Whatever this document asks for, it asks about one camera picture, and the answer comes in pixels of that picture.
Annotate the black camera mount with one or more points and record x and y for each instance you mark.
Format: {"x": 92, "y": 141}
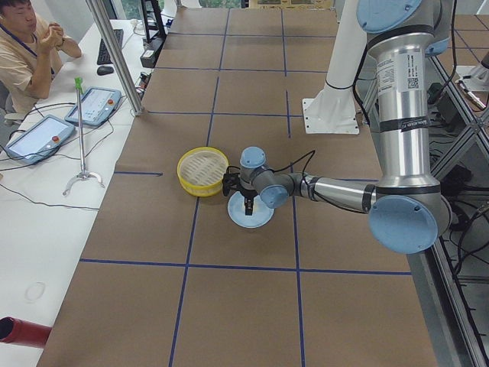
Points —
{"x": 231, "y": 182}

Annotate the red fire extinguisher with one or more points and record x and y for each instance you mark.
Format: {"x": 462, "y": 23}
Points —
{"x": 24, "y": 333}

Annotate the blue teach pendant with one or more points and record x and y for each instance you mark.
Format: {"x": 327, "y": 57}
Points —
{"x": 40, "y": 141}
{"x": 98, "y": 104}

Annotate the light blue plate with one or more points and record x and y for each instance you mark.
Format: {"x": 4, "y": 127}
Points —
{"x": 260, "y": 215}

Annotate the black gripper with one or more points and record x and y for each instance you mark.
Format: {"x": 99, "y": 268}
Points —
{"x": 247, "y": 193}

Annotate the near blue teach pendant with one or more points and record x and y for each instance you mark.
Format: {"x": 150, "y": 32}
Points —
{"x": 40, "y": 141}

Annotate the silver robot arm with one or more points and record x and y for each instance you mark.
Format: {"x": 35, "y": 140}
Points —
{"x": 406, "y": 210}

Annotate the white pedestal base plate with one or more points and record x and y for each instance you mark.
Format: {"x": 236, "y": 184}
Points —
{"x": 330, "y": 116}

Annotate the seated person beige shirt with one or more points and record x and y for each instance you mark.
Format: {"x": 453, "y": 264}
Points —
{"x": 30, "y": 53}

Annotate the far blue teach pendant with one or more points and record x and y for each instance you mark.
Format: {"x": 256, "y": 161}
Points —
{"x": 98, "y": 104}

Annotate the yellow plastic steamer basket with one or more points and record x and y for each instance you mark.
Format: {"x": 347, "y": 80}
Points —
{"x": 200, "y": 171}

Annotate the metal reacher grabber stick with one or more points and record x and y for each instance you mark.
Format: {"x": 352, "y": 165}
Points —
{"x": 84, "y": 174}

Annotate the brown paper table cover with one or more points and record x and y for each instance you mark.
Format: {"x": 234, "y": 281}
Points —
{"x": 199, "y": 256}

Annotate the black computer mouse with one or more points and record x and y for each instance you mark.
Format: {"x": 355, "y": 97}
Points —
{"x": 104, "y": 70}

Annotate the aluminium frame post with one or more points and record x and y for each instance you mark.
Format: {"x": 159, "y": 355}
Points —
{"x": 104, "y": 25}

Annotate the black computer box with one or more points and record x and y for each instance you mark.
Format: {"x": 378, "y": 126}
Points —
{"x": 151, "y": 52}

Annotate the white camera pedestal column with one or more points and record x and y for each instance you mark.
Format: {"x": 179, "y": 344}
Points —
{"x": 348, "y": 49}

